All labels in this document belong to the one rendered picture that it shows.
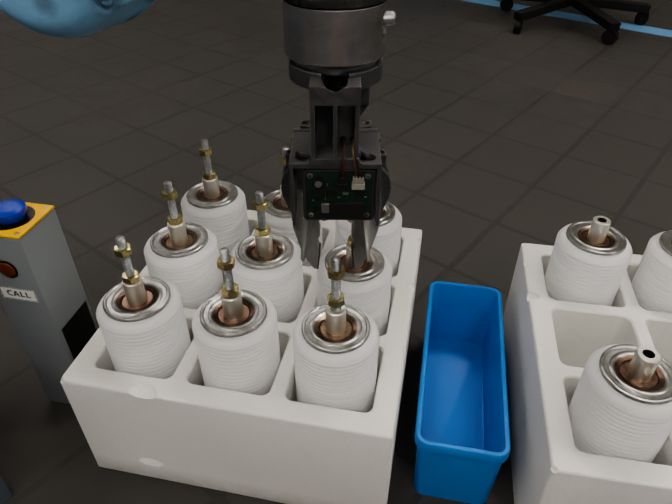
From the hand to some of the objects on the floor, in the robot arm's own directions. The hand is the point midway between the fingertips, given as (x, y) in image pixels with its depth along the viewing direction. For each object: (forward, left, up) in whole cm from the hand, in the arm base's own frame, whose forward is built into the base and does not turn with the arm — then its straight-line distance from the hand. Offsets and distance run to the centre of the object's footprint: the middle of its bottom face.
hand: (335, 252), depth 56 cm
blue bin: (+17, -9, -35) cm, 40 cm away
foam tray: (+5, +16, -35) cm, 39 cm away
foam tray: (+29, -33, -35) cm, 56 cm away
